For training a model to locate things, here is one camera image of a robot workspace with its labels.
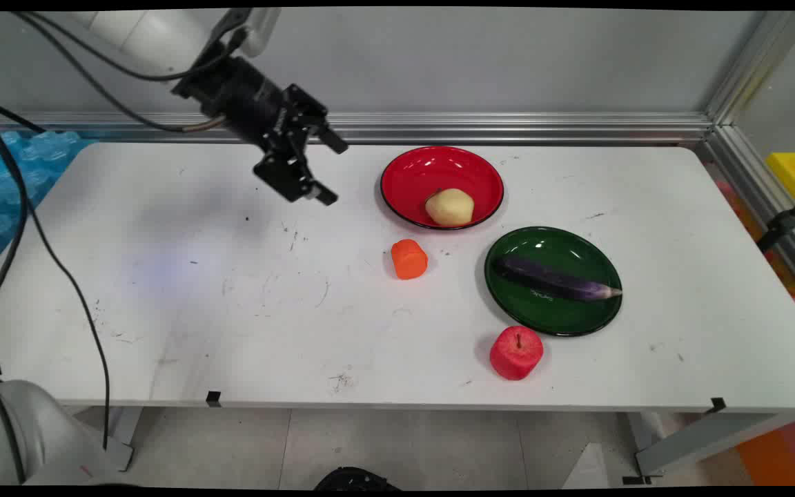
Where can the small black table clip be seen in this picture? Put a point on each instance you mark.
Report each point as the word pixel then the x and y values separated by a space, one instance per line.
pixel 718 405
pixel 213 398

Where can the orange floor box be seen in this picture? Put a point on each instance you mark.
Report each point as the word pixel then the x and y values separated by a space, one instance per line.
pixel 780 452

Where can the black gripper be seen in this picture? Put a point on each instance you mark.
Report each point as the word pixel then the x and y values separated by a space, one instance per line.
pixel 246 100

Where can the red apple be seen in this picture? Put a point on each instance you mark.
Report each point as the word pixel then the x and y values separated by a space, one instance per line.
pixel 515 353

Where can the black stand clamp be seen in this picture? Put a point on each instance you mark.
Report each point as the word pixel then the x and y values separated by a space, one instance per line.
pixel 784 222

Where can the grey metal table leg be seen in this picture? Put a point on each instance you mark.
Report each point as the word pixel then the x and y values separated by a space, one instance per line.
pixel 121 438
pixel 701 442

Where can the black round floor object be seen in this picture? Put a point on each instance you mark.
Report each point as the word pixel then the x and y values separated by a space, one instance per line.
pixel 356 480

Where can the orange carrot piece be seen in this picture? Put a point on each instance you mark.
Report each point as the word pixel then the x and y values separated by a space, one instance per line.
pixel 409 259

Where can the yellow potato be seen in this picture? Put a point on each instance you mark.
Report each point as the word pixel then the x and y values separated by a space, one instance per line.
pixel 450 207

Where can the purple eggplant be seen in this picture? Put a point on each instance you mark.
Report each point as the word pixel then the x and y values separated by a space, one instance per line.
pixel 553 279

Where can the long horizontal aluminium frame rail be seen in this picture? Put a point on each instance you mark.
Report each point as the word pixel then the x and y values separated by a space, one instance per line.
pixel 508 128

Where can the upright aluminium frame post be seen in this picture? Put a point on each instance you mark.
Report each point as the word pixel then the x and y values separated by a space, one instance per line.
pixel 756 65

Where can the red bowl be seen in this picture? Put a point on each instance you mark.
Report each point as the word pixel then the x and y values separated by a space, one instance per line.
pixel 432 172

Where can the dark green plate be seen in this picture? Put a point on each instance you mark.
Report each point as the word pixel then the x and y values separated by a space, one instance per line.
pixel 563 314

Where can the blue bubble wrap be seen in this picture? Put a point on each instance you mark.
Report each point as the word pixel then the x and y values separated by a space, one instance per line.
pixel 7 186

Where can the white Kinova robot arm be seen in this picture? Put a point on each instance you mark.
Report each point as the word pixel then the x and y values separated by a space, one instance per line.
pixel 142 34

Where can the short aluminium frame rail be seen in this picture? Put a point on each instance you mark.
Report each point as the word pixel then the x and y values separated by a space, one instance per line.
pixel 756 186

